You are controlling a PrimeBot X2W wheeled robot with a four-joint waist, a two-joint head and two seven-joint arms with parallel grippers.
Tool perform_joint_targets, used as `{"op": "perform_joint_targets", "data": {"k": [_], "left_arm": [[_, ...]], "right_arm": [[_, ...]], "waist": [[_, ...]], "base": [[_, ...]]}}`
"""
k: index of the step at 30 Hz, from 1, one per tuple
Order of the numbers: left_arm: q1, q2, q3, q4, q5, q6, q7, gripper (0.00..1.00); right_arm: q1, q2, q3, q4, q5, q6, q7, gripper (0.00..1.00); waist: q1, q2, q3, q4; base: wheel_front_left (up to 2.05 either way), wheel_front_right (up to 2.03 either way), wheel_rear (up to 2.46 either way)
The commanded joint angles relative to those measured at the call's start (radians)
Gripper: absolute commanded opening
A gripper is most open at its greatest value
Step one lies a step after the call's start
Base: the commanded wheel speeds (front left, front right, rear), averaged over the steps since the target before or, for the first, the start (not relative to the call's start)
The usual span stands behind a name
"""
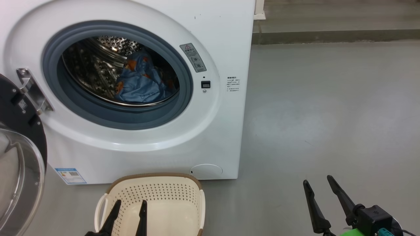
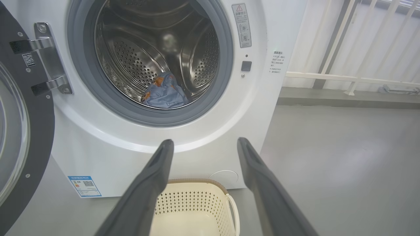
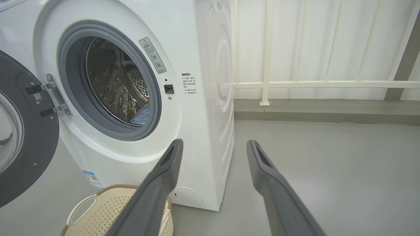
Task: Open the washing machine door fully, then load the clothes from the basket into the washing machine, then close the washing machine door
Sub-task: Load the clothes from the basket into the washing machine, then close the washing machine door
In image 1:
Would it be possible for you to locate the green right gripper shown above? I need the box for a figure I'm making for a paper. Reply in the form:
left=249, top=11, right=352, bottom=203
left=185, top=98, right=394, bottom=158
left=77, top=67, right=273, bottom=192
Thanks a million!
left=303, top=175, right=381, bottom=236

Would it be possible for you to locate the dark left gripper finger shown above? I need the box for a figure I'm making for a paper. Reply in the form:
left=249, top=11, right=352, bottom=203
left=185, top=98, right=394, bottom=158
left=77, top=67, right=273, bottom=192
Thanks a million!
left=135, top=200, right=148, bottom=236
left=85, top=199, right=122, bottom=236

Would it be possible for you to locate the black round glass washer door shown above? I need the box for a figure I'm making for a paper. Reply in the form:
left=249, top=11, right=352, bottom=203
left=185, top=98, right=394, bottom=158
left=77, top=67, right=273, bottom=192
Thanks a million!
left=0, top=74, right=48, bottom=236

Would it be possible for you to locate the blue garment with orange print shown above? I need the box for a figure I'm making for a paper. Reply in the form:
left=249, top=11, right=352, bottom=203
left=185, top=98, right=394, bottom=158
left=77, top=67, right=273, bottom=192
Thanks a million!
left=114, top=67, right=179, bottom=105

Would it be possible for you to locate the white front-load washing machine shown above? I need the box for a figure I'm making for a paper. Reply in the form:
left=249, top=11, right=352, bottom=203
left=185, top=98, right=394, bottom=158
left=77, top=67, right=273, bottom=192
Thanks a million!
left=0, top=0, right=256, bottom=185

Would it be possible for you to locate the metal door hinge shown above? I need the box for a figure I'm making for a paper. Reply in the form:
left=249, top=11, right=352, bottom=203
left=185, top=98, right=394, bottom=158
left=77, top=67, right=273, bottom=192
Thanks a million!
left=16, top=68, right=54, bottom=115

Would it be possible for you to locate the perforated steel washer drum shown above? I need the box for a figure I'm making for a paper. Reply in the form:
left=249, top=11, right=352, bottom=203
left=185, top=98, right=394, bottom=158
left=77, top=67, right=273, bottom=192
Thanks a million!
left=62, top=35, right=180, bottom=107

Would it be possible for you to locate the cream perforated plastic laundry basket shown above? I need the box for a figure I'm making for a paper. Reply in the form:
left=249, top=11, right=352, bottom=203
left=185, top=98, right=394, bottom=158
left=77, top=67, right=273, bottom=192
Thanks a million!
left=94, top=173, right=206, bottom=236

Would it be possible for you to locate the blue energy label sticker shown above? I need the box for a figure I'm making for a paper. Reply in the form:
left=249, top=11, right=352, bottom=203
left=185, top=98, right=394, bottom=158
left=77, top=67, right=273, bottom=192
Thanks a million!
left=55, top=168, right=87, bottom=185

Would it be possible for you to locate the round white drain filter cover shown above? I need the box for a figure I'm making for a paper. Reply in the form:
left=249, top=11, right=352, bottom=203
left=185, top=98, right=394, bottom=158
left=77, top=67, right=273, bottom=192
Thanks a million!
left=190, top=164, right=223, bottom=180

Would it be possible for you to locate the small printed text label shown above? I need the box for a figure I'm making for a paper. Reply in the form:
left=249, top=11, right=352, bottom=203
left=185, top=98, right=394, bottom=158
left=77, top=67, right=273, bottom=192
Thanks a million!
left=226, top=76, right=240, bottom=92

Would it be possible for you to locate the grey warning sticker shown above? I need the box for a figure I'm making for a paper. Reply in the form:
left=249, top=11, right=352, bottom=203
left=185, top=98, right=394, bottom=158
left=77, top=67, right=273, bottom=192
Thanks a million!
left=180, top=43, right=207, bottom=73

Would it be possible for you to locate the right black cable teal connector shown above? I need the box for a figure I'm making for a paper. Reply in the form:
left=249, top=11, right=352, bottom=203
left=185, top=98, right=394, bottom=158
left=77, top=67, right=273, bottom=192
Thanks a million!
left=377, top=228, right=420, bottom=236

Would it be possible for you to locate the white wall fixture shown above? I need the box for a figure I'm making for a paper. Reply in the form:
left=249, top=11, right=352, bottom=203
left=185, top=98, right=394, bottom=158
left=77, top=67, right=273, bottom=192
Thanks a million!
left=254, top=0, right=265, bottom=20

